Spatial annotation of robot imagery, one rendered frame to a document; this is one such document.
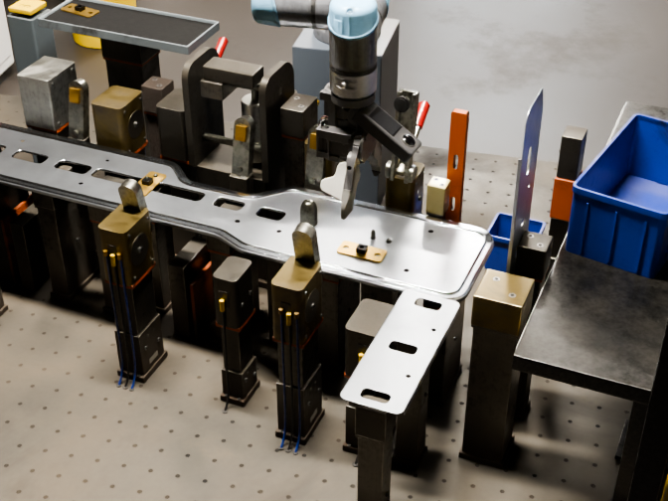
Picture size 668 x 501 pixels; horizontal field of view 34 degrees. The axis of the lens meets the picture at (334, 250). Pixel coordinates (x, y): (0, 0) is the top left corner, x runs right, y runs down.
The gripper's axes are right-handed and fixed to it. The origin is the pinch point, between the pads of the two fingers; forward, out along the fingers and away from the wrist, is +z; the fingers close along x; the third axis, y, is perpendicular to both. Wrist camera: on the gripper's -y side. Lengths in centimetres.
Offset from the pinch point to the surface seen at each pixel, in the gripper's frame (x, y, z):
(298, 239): 13.3, 6.2, 1.5
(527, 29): -329, 47, 113
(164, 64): -231, 185, 112
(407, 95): -21.1, 0.2, -9.4
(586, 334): 11.0, -41.6, 8.3
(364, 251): 0.9, -0.5, 10.3
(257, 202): -7.4, 24.3, 11.1
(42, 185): 3, 65, 11
